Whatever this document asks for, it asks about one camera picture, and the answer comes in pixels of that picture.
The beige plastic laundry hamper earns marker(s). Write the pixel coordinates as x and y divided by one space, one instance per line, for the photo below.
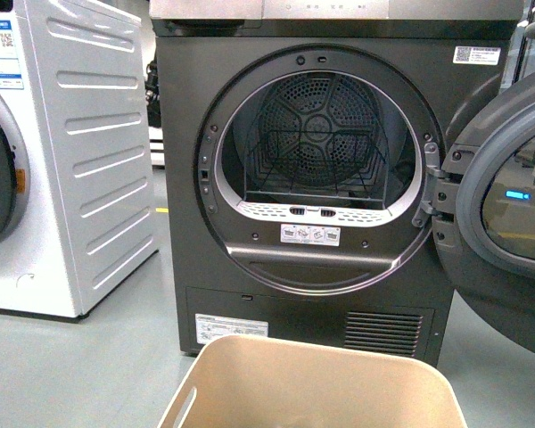
251 381

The dark grey tumble dryer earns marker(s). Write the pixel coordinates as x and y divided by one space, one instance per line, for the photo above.
359 277

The white washing machine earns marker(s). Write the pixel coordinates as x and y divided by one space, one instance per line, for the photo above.
76 192

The grey round dryer door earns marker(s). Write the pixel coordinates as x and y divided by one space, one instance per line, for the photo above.
484 228

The black wire drying rack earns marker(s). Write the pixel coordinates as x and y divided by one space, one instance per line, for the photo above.
345 167

